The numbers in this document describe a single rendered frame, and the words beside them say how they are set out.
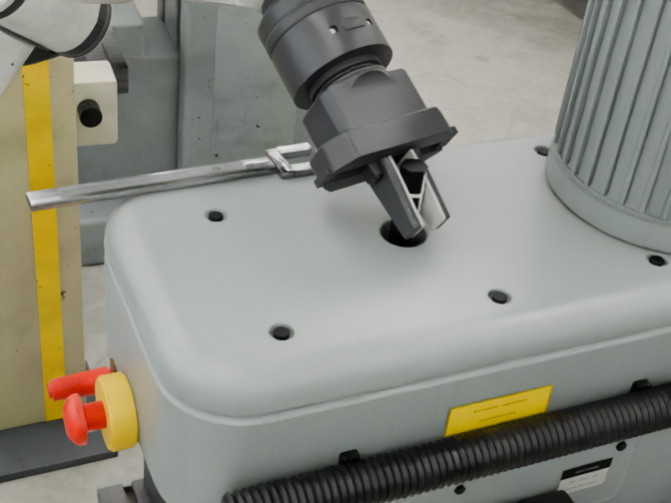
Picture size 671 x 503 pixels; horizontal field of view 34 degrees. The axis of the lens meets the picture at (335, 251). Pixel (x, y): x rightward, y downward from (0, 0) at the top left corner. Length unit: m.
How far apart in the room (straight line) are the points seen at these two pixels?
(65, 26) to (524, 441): 0.56
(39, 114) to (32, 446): 1.03
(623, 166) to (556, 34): 5.26
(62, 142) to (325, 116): 1.95
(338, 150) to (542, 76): 4.84
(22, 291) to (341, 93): 2.22
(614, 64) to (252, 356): 0.36
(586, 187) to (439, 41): 4.90
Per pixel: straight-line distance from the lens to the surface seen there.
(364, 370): 0.74
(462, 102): 5.22
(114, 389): 0.85
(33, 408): 3.27
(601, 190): 0.90
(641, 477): 1.07
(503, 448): 0.82
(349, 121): 0.82
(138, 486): 1.91
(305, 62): 0.84
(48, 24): 1.04
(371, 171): 0.82
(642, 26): 0.84
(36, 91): 2.66
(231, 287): 0.78
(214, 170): 0.89
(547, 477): 0.96
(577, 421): 0.86
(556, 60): 5.83
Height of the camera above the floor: 2.37
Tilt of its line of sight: 36 degrees down
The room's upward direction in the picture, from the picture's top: 8 degrees clockwise
